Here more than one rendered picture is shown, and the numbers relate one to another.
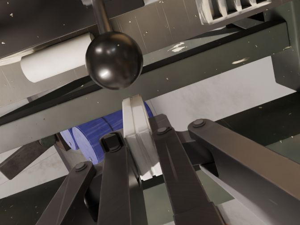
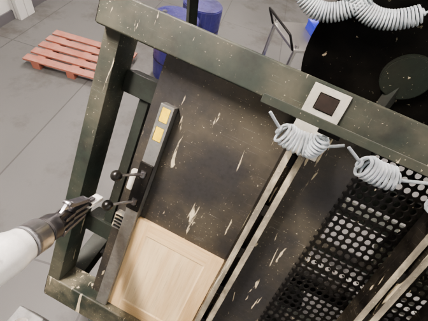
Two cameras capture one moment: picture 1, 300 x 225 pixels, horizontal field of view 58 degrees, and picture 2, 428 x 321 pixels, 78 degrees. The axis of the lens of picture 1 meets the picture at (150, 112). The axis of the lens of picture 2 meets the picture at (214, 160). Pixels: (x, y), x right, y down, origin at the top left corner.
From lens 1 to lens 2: 0.87 m
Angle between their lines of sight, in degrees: 25
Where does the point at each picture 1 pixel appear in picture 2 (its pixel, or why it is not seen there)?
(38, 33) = (135, 185)
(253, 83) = not seen: hidden behind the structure
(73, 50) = (130, 185)
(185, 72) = (116, 192)
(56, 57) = (131, 180)
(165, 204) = (79, 169)
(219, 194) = (72, 182)
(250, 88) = not seen: hidden behind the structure
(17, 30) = (138, 182)
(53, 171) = not seen: outside the picture
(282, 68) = (100, 212)
